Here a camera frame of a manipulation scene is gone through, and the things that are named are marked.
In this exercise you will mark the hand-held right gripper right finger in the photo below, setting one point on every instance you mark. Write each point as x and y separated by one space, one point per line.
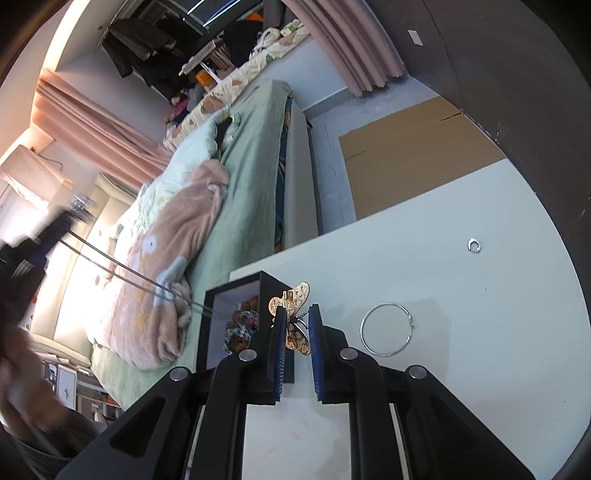
316 355

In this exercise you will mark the dark brown wardrobe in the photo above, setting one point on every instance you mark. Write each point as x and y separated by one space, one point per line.
531 92

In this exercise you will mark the floral pillows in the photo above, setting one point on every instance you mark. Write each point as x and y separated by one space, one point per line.
281 37

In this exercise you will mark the pink curtain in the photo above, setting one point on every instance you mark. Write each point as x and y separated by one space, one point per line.
101 129
351 41

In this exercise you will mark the green bedsheet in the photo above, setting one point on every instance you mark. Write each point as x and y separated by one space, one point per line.
249 175

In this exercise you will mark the black bag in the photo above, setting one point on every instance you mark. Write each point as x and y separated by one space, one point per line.
242 41

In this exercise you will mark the hanging dark clothes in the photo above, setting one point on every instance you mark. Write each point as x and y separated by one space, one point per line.
138 41

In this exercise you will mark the white wall socket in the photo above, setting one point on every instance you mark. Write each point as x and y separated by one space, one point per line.
416 38

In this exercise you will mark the floral window seat cushion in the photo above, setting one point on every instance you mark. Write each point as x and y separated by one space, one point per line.
217 97

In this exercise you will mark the large silver hoop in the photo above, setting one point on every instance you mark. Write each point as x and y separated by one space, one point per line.
361 330

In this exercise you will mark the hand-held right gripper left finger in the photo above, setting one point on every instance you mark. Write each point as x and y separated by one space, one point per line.
279 360

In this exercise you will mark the gold butterfly brooch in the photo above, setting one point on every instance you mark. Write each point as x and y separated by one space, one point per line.
300 293

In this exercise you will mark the pale green quilt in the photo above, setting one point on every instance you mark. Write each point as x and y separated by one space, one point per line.
189 147

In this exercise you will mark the white bed base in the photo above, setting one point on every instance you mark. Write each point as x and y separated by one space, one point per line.
300 184

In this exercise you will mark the white drawer unit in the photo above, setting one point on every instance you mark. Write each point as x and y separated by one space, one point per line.
64 381

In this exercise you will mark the pile of jewelry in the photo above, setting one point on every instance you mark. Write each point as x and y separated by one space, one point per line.
242 318

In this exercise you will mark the small white folding table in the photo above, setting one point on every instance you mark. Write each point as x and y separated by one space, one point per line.
198 57

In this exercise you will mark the black box with white inside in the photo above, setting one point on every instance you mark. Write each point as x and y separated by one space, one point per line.
274 285

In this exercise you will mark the pink floral blanket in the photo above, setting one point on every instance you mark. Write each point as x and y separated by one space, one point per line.
175 240

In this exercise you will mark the flat cardboard sheet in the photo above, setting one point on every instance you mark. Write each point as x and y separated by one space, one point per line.
406 161

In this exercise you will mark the white hanging garment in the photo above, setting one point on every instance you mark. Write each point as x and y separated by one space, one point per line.
32 168

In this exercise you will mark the beige headboard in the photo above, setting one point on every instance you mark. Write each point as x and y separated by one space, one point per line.
69 300

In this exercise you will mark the person's left hand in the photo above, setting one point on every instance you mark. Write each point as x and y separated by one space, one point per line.
18 364

